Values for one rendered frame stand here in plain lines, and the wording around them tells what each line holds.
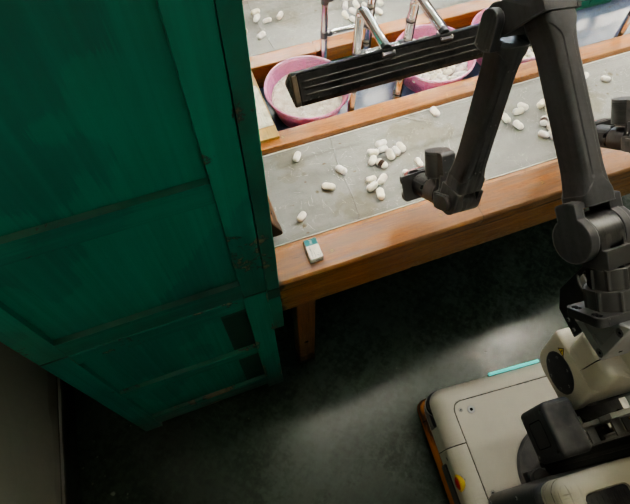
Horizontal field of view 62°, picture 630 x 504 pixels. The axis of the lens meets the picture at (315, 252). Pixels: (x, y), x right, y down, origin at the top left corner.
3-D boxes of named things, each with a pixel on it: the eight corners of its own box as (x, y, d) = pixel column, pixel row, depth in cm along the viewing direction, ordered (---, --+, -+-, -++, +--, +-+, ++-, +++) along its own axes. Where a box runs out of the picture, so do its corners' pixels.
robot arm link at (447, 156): (446, 213, 113) (479, 204, 116) (445, 160, 108) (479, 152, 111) (414, 200, 123) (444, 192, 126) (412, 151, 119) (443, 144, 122)
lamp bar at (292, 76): (528, 45, 134) (539, 21, 127) (295, 109, 123) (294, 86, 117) (512, 25, 137) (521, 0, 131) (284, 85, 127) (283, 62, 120)
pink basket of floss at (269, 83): (361, 94, 175) (364, 72, 166) (325, 151, 163) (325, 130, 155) (290, 67, 180) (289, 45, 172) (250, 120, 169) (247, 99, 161)
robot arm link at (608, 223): (610, 280, 81) (634, 271, 83) (603, 215, 79) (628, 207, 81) (562, 273, 89) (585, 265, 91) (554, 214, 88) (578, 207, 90)
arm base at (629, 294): (600, 329, 81) (669, 310, 82) (594, 278, 79) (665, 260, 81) (565, 314, 89) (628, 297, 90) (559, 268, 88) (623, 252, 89)
